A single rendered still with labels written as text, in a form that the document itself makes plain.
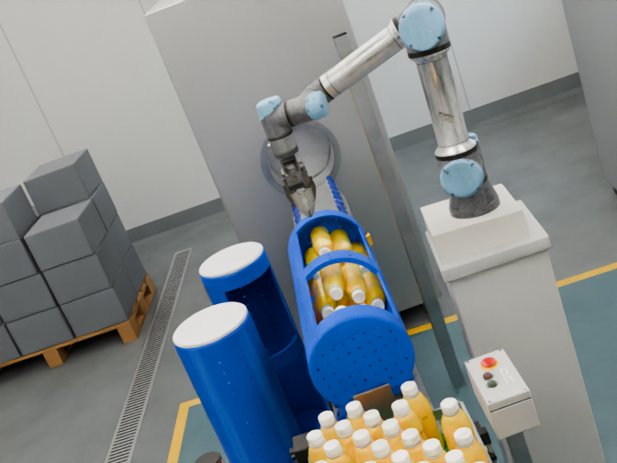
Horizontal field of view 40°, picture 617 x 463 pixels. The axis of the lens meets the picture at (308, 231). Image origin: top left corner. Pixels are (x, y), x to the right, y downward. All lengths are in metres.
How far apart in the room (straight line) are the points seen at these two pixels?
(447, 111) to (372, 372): 0.72
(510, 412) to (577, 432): 0.89
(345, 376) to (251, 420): 0.80
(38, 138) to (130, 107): 0.86
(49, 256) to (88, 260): 0.25
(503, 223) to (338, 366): 0.64
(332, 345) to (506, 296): 0.59
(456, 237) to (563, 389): 0.61
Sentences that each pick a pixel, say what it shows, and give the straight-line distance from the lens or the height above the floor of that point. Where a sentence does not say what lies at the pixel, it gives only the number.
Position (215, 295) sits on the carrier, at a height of 0.95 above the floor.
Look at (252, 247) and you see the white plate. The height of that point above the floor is 1.04.
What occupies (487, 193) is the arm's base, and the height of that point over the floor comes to 1.29.
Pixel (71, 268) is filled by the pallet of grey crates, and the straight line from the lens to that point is 5.73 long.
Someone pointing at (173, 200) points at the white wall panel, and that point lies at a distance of 7.61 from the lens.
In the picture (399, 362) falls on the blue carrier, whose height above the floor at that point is 1.06.
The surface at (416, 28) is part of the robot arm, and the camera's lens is 2.23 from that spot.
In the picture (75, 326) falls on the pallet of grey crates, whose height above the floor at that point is 0.23.
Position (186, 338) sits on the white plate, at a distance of 2.94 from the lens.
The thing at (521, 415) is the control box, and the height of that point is 1.04.
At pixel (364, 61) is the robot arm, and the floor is 1.76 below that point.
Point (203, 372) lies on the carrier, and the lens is 2.92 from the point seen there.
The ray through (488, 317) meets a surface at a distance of 2.56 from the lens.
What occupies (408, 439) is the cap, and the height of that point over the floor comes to 1.10.
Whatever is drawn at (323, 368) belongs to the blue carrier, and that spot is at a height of 1.12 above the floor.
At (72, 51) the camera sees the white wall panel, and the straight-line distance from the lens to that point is 7.44.
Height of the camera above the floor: 2.22
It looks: 20 degrees down
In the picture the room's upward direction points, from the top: 21 degrees counter-clockwise
